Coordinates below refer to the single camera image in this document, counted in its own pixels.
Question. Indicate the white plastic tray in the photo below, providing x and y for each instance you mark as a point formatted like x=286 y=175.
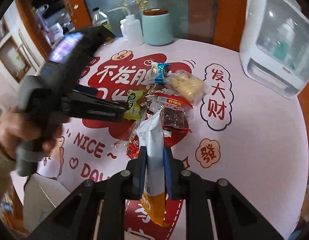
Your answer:
x=41 y=196

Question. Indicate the clear pack beige cookies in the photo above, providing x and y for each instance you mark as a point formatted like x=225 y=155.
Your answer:
x=187 y=86

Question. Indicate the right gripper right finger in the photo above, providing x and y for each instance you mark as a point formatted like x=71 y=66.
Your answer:
x=174 y=181

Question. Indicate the blue white candy wrapper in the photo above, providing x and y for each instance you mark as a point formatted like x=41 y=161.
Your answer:
x=158 y=73

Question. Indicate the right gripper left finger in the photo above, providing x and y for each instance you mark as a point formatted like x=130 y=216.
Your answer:
x=138 y=172

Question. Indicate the red snack packets pile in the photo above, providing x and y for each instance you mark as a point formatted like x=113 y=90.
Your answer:
x=129 y=141

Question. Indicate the person left hand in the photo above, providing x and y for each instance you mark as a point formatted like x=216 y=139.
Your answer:
x=14 y=128

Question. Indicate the white orange long sachet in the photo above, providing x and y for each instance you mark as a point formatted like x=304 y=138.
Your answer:
x=150 y=134

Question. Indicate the red jujube walnut packet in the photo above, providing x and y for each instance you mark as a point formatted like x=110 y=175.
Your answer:
x=174 y=112

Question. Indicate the glass bottle green label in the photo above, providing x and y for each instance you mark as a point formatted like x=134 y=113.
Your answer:
x=100 y=18

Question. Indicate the white squeeze bottle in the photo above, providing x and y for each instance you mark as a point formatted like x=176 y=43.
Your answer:
x=132 y=27

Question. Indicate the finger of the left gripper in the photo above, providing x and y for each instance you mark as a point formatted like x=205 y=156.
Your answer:
x=87 y=94
x=111 y=111

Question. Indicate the green pineapple cake packet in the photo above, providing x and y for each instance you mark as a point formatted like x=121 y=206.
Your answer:
x=134 y=109

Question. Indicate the teal canister with brown lid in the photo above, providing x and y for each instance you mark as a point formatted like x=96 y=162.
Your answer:
x=157 y=27

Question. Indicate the white storage cabinet box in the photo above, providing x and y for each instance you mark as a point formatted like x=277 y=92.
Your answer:
x=274 y=47

